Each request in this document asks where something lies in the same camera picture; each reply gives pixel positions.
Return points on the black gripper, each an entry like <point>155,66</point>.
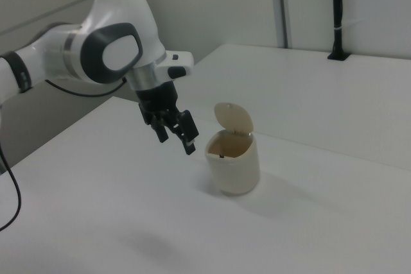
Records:
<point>158,100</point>

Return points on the black pole with base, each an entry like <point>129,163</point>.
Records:
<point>337,23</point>

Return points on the small cream bin with lid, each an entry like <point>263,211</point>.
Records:
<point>233,161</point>

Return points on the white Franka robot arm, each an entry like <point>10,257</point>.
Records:
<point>109,46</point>

